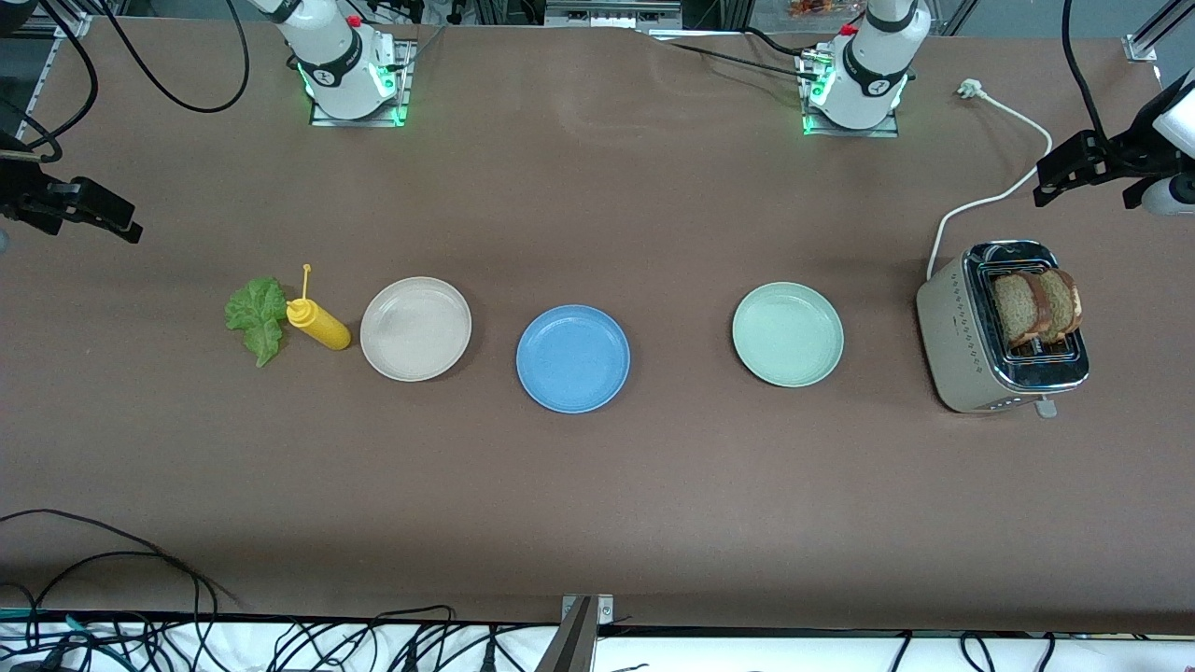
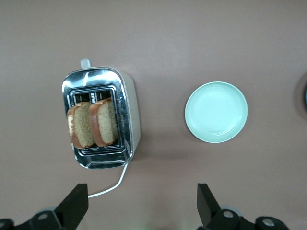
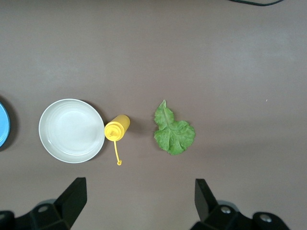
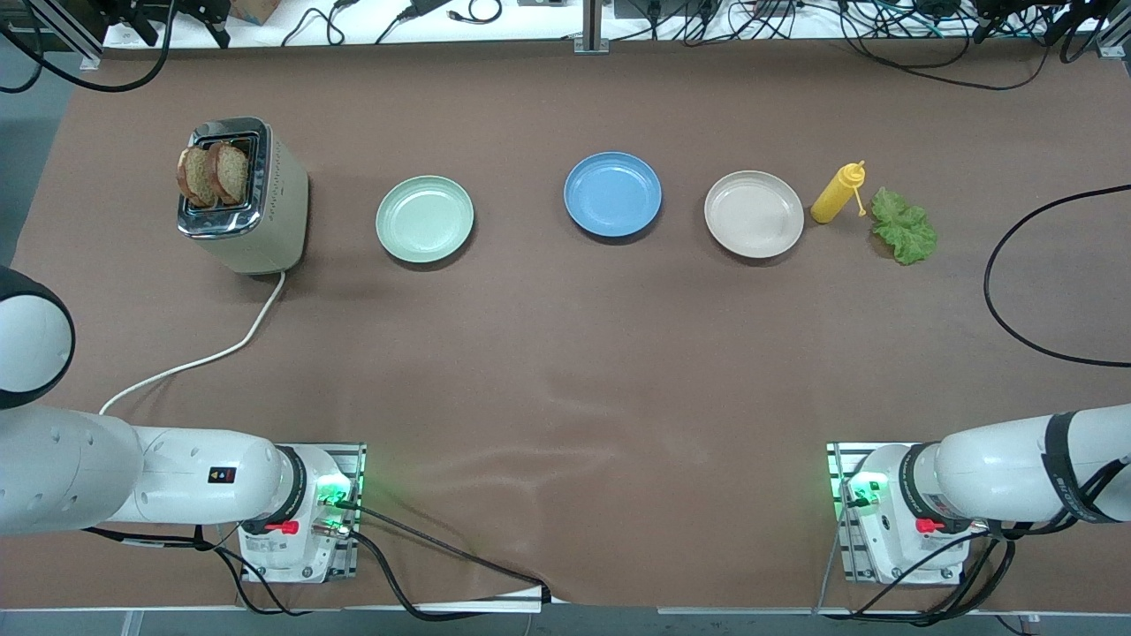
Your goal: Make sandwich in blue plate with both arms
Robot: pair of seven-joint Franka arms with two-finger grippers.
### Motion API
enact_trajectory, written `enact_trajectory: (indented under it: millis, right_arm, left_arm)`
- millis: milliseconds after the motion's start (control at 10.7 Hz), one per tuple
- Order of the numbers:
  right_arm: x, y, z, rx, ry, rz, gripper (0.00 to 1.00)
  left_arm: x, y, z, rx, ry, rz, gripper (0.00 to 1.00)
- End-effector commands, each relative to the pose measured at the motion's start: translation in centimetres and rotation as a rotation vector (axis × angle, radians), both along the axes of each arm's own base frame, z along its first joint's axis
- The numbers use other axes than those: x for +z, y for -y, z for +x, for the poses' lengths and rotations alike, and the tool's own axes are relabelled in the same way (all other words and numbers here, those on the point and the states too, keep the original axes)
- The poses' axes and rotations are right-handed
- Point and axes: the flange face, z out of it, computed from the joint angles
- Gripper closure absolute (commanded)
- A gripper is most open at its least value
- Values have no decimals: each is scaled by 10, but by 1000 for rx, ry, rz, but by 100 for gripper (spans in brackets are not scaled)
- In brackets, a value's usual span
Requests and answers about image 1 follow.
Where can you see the beige chrome toaster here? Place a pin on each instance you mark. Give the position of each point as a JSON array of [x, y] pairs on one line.
[[952, 336]]

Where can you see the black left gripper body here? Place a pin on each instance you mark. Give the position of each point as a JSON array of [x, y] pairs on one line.
[[1135, 149]]

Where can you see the green round plate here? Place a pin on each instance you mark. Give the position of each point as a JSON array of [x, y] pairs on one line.
[[787, 334]]

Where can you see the beige round plate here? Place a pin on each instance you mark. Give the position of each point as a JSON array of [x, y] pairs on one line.
[[415, 328]]

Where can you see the aluminium frame rail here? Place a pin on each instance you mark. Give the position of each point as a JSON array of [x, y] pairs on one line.
[[35, 93]]

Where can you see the metal table edge bracket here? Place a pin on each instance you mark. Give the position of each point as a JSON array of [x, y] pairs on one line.
[[574, 644]]

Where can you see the blue round plate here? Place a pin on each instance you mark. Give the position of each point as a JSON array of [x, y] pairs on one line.
[[572, 359]]

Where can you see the green lettuce leaf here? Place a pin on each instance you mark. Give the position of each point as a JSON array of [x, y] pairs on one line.
[[257, 313]]

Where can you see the orange packet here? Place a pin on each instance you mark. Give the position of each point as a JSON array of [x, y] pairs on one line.
[[812, 7]]

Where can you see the yellow mustard squeeze bottle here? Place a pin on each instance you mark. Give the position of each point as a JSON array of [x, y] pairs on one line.
[[322, 328]]

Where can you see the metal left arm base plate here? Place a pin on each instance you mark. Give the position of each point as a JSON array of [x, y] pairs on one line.
[[887, 132]]

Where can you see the aluminium frame corner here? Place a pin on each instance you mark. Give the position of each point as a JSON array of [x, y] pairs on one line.
[[1141, 45]]

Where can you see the brown bread slice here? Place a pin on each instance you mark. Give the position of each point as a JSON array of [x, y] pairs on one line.
[[1013, 308], [1064, 299]]

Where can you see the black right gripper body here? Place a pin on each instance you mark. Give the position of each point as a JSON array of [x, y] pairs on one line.
[[21, 193]]

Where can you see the grey power strip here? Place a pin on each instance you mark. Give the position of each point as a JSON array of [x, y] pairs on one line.
[[611, 14]]

